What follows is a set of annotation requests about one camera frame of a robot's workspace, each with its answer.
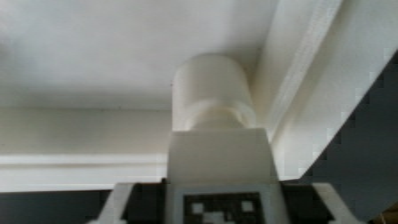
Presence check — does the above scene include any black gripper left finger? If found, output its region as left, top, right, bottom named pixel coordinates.
left=87, top=182, right=166, bottom=224

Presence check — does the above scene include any white leg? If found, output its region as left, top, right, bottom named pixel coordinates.
left=165, top=128, right=289, bottom=224

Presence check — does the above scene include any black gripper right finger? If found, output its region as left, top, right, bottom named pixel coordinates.
left=280, top=183, right=365, bottom=224

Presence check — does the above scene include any white square tabletop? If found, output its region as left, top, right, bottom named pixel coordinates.
left=0, top=0, right=344, bottom=194

